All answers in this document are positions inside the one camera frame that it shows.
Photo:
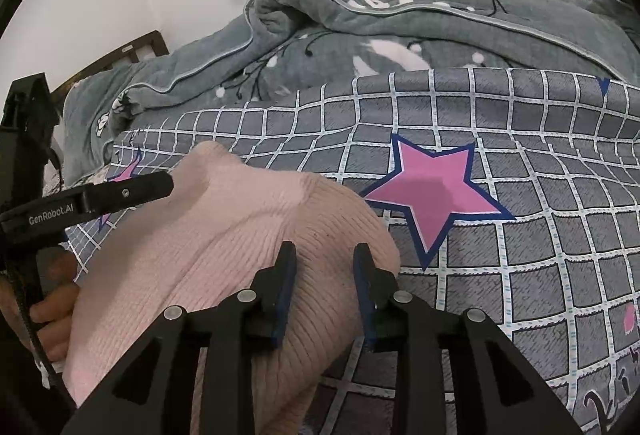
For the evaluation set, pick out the pink knit sweater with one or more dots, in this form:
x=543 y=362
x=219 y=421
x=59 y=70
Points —
x=225 y=235

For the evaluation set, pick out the dark wooden headboard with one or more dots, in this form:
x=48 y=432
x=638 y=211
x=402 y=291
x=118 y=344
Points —
x=145 y=46

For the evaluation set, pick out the person's left hand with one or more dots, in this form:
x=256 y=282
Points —
x=52 y=320

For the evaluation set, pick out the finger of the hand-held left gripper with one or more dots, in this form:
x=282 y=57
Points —
x=130 y=191

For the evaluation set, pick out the grey checked star quilt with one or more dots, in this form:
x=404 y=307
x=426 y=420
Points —
x=525 y=240

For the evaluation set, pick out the grey-green fleece blanket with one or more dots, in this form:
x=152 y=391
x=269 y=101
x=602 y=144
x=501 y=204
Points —
x=400 y=25

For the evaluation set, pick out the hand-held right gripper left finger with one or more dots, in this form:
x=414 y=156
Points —
x=279 y=315

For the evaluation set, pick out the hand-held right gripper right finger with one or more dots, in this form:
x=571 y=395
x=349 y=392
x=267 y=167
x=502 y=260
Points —
x=364 y=305

